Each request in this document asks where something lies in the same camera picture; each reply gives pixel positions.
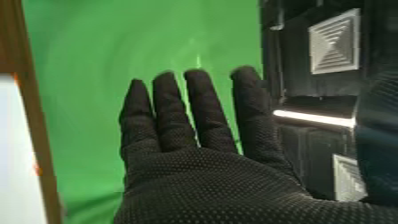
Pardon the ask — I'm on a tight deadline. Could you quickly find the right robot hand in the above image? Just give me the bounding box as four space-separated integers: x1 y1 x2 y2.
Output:
111 65 398 224

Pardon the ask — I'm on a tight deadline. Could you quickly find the white sheet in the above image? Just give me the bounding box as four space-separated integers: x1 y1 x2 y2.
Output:
0 73 49 224

